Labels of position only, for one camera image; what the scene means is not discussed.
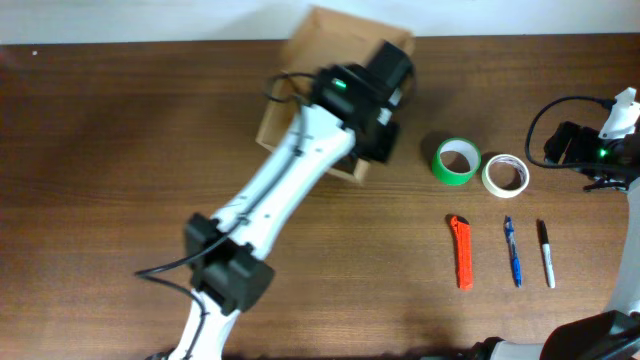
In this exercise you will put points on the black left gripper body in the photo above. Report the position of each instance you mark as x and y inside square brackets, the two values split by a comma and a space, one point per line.
[382, 140]

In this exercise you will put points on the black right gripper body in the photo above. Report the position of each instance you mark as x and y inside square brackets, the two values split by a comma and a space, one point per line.
[586, 148]

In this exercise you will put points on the brown cardboard box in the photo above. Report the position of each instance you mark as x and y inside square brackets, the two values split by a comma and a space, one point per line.
[328, 37]

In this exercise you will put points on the black and white marker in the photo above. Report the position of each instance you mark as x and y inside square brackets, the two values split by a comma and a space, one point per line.
[546, 253]

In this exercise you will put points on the green tape roll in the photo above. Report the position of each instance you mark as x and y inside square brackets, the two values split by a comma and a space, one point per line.
[468, 150]

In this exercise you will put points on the blue pen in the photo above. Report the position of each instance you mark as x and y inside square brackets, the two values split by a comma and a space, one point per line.
[514, 257]

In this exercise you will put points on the cream masking tape roll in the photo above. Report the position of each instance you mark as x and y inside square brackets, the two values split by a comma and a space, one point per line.
[517, 164]

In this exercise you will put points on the orange utility knife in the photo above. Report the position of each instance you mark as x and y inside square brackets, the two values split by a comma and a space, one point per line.
[461, 231]

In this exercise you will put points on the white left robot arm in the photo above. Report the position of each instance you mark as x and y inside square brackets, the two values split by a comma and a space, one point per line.
[227, 250]

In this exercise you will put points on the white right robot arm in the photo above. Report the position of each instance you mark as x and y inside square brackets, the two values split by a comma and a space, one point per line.
[613, 334]

